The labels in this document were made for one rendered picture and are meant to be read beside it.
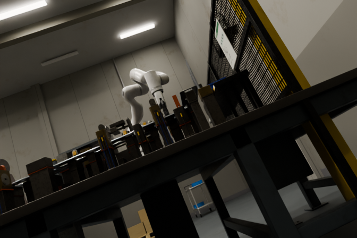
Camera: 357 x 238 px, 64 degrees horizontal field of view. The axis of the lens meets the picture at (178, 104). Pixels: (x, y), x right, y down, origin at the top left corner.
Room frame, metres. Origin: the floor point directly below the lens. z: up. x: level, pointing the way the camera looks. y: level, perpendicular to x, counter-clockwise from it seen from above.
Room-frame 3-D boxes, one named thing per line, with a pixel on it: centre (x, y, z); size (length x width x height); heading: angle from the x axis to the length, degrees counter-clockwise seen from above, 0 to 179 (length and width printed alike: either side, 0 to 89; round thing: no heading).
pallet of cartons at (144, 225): (8.51, 2.32, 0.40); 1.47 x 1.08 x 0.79; 98
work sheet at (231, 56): (1.76, -0.46, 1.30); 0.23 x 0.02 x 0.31; 3
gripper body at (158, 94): (1.78, 0.10, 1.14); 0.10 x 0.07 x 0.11; 3
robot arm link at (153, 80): (1.78, 0.09, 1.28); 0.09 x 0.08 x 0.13; 115
